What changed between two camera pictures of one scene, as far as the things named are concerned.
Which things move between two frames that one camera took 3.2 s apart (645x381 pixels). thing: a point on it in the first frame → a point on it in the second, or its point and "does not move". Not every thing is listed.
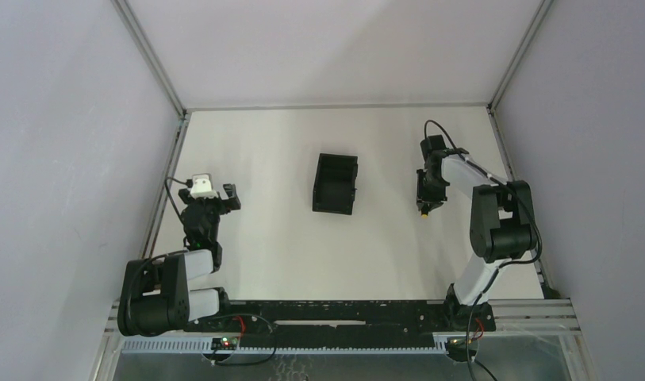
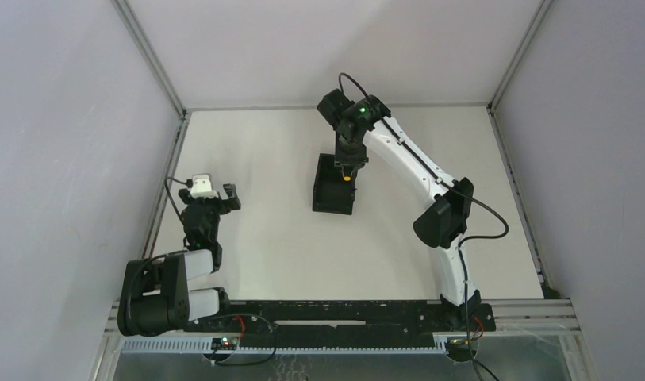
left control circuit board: [225, 343] does not move
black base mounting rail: [340, 319] does not move
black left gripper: [207, 202] does not move
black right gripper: [426, 194] → [348, 161]
